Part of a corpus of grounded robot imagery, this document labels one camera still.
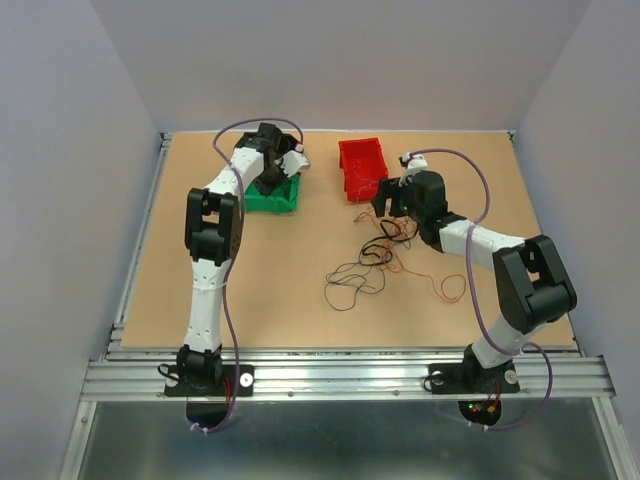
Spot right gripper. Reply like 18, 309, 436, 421
369, 176, 425, 223

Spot black cable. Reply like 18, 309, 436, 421
357, 217, 419, 266

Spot blue white twisted wire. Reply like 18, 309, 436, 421
347, 159, 386, 201

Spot orange wire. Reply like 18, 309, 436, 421
352, 207, 468, 304

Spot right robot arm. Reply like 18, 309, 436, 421
371, 170, 577, 394

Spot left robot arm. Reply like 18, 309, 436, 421
173, 121, 310, 395

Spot green bin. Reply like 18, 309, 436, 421
245, 174, 301, 215

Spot black bin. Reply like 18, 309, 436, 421
235, 132, 260, 150

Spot red bin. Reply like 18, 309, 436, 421
338, 137, 388, 203

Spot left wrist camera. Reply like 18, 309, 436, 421
276, 144, 311, 178

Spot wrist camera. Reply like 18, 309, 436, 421
399, 152, 428, 186
276, 144, 311, 178

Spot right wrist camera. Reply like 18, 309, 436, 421
399, 152, 428, 186

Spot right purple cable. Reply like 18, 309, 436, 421
405, 147, 554, 434

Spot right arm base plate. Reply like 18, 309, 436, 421
422, 361, 520, 395

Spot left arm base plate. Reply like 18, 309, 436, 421
158, 364, 255, 398

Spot aluminium rail frame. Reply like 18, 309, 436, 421
80, 130, 639, 479

